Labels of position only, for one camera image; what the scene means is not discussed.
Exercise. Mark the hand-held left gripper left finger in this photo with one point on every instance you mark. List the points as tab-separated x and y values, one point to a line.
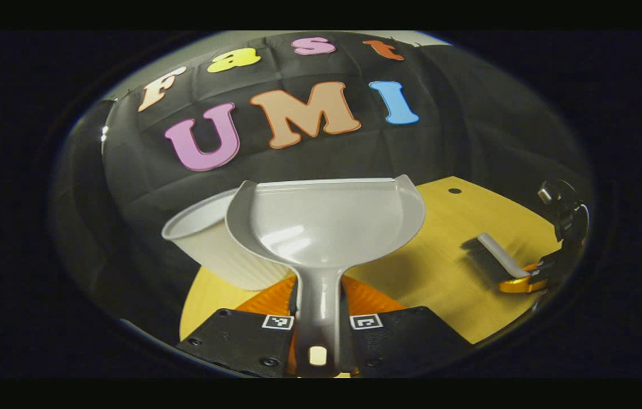
235	341

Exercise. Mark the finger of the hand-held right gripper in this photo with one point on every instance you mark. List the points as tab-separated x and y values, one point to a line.
525	284

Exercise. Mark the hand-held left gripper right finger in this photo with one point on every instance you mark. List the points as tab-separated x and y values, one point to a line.
406	341

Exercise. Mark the grey plastic dustpan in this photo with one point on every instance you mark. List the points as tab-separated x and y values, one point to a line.
326	227

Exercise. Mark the small grey broom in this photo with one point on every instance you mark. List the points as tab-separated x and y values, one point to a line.
499	255

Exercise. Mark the white ribbed garbage bin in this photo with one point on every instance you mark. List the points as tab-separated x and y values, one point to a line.
207	250

